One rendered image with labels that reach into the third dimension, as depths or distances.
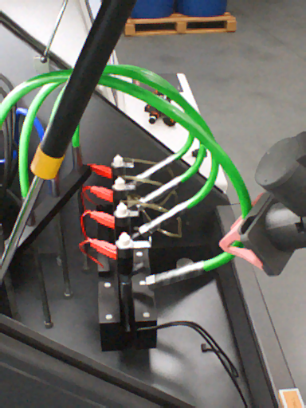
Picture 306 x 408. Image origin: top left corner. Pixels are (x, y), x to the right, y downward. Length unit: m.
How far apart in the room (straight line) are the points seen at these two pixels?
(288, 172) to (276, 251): 0.14
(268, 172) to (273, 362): 0.46
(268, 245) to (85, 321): 0.58
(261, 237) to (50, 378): 0.27
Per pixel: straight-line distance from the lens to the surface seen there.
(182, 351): 1.03
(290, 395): 0.84
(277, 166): 0.49
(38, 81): 0.62
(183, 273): 0.71
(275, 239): 0.58
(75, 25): 1.01
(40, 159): 0.35
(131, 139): 1.07
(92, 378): 0.50
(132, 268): 0.84
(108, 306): 0.90
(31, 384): 0.49
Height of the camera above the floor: 1.64
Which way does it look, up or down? 36 degrees down
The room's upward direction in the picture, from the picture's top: 1 degrees clockwise
